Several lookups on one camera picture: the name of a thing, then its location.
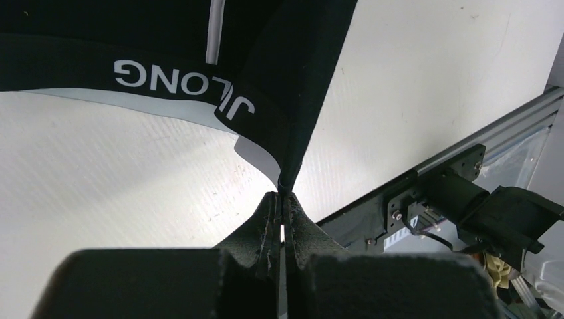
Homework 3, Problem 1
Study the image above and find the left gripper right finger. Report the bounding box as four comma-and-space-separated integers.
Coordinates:
283, 194, 500, 318

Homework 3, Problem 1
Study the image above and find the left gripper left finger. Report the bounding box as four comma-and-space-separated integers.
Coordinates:
33, 192, 281, 318

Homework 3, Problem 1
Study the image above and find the black underwear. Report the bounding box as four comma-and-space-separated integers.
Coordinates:
1, 1, 356, 192

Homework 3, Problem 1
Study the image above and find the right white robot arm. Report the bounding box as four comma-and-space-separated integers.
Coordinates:
424, 172, 563, 271

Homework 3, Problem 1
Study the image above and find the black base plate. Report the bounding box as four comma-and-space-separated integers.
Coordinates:
317, 144, 486, 254

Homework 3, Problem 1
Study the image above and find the aluminium frame rail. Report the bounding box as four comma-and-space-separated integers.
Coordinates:
414, 86, 563, 174

